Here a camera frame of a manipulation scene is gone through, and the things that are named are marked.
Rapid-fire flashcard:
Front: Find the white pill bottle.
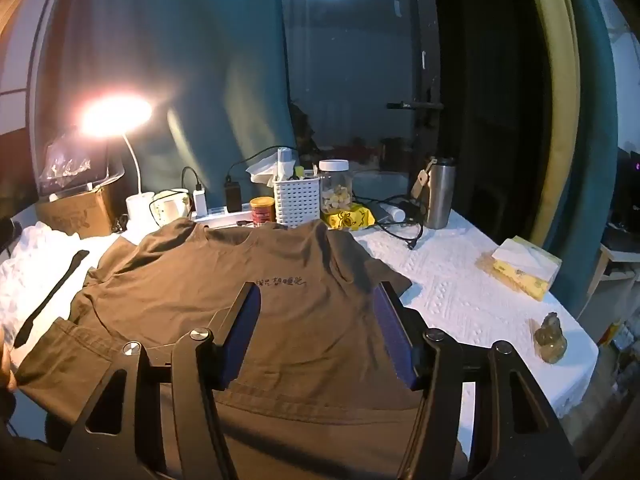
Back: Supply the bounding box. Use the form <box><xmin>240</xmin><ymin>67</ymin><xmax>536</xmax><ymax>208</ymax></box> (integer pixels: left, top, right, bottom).
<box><xmin>380</xmin><ymin>203</ymin><xmax>406</xmax><ymax>222</ymax></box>

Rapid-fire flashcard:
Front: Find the yellow duck snack bag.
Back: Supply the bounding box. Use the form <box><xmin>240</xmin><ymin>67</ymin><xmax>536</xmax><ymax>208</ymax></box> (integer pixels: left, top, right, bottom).
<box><xmin>322</xmin><ymin>203</ymin><xmax>375</xmax><ymax>231</ymax></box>

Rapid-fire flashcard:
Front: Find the cardboard box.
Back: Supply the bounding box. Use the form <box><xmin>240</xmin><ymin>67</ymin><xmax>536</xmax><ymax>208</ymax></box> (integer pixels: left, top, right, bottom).
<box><xmin>35</xmin><ymin>186</ymin><xmax>126</xmax><ymax>238</ymax></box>

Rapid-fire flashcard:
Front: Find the black flat strap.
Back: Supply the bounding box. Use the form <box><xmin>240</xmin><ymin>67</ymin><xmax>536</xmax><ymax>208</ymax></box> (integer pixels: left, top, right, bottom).
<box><xmin>13</xmin><ymin>249</ymin><xmax>91</xmax><ymax>349</ymax></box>

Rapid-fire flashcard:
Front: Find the red can yellow lid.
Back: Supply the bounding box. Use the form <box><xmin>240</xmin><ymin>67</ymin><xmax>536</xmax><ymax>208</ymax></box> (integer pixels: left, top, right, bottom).
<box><xmin>250</xmin><ymin>196</ymin><xmax>276</xmax><ymax>226</ymax></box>

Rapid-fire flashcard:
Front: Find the clear jar white lid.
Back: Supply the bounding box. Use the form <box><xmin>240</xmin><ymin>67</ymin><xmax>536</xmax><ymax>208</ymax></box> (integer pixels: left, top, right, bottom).
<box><xmin>318</xmin><ymin>159</ymin><xmax>352</xmax><ymax>214</ymax></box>

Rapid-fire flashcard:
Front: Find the white desk lamp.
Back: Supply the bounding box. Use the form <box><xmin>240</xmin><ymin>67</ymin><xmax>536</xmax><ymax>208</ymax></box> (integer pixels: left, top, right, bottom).
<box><xmin>79</xmin><ymin>93</ymin><xmax>153</xmax><ymax>222</ymax></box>

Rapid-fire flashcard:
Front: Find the black cable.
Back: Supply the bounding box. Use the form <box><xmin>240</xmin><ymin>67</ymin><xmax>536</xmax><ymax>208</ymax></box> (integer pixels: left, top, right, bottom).
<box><xmin>351</xmin><ymin>193</ymin><xmax>426</xmax><ymax>252</ymax></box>

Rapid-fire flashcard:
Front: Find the brown t-shirt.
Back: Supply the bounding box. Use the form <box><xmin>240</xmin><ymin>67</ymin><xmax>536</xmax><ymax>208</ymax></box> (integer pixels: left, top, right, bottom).
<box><xmin>13</xmin><ymin>218</ymin><xmax>469</xmax><ymax>480</ymax></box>

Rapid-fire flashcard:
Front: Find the white tissue bundle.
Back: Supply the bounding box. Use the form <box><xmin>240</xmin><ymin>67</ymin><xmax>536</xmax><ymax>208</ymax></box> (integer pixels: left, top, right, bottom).
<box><xmin>246</xmin><ymin>153</ymin><xmax>278</xmax><ymax>188</ymax></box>

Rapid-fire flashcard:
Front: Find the white perforated basket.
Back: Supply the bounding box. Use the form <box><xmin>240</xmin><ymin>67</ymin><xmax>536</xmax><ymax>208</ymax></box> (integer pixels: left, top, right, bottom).
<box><xmin>273</xmin><ymin>178</ymin><xmax>320</xmax><ymax>228</ymax></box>

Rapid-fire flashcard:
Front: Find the teal curtain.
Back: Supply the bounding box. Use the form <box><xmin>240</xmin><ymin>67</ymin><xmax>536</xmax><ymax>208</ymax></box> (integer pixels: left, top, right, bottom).
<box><xmin>532</xmin><ymin>0</ymin><xmax>618</xmax><ymax>314</ymax></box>

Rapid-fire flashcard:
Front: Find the white power strip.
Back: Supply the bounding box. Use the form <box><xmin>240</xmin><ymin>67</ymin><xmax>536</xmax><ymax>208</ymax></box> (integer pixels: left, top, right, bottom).
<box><xmin>191</xmin><ymin>207</ymin><xmax>253</xmax><ymax>229</ymax></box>

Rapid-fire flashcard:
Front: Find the white charger plug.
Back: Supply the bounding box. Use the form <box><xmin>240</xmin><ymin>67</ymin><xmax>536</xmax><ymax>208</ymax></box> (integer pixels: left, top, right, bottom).
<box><xmin>193</xmin><ymin>183</ymin><xmax>208</xmax><ymax>218</ymax></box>

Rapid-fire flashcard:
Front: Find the stainless steel tumbler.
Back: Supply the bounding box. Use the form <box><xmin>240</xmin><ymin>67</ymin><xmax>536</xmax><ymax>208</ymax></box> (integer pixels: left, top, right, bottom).
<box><xmin>426</xmin><ymin>157</ymin><xmax>456</xmax><ymax>230</ymax></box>

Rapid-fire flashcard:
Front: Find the small green figurine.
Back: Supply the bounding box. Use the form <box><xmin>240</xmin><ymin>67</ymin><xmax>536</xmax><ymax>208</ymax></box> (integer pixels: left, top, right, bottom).
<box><xmin>534</xmin><ymin>312</ymin><xmax>567</xmax><ymax>364</ymax></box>

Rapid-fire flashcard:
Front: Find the black charger adapter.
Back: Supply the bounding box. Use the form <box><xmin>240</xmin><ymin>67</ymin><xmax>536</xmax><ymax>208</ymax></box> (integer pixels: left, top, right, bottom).
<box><xmin>224</xmin><ymin>176</ymin><xmax>243</xmax><ymax>212</ymax></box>

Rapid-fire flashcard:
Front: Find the tablet with plastic wrap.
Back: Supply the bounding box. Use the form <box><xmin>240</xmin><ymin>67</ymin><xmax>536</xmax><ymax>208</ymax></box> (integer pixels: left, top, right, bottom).
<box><xmin>37</xmin><ymin>132</ymin><xmax>125</xmax><ymax>197</ymax></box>

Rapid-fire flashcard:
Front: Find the yellow tissue box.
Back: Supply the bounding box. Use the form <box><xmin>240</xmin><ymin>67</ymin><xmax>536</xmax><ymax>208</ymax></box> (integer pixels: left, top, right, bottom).
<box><xmin>491</xmin><ymin>236</ymin><xmax>562</xmax><ymax>301</ymax></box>

